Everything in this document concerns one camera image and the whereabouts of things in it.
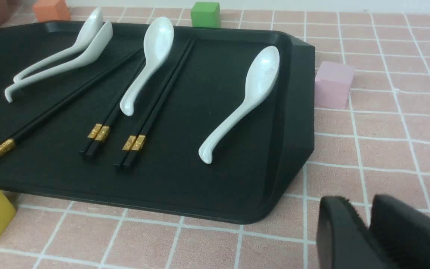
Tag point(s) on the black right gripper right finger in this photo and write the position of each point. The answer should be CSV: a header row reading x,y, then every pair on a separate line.
x,y
402,232

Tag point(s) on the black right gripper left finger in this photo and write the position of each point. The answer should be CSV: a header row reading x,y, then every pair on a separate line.
x,y
343,240

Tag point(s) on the pink checkered tablecloth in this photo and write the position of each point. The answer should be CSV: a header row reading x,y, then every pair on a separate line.
x,y
379,144

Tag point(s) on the pink foam cube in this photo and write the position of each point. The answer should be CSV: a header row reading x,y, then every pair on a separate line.
x,y
333,84

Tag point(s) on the black plastic tray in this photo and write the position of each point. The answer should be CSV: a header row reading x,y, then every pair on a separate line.
x,y
252,165

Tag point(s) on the white ceramic spoon rightmost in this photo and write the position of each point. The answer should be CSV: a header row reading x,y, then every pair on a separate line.
x,y
260,80

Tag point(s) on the black chopstick gold band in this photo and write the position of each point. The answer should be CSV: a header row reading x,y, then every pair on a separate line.
x,y
101,131
117,86
151,101
157,108
18,136
79,91

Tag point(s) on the green foam cube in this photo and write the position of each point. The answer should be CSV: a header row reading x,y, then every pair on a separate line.
x,y
206,14

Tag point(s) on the white ceramic spoon middle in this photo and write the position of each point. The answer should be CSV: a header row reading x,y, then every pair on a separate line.
x,y
157,45

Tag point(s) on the white ceramic spoon back left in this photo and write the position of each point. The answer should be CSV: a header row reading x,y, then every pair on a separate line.
x,y
89,30

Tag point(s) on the orange foam cube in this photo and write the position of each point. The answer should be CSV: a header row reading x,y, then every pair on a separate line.
x,y
51,10

